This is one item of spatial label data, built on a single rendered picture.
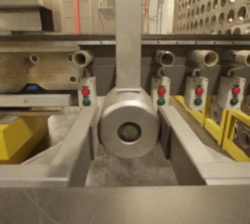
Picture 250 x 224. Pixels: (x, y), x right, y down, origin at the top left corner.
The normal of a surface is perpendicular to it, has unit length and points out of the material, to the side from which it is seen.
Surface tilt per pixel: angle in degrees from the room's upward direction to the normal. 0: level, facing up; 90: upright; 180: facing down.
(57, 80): 90
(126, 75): 90
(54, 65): 90
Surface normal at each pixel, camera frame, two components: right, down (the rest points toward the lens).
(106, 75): 0.01, 0.29
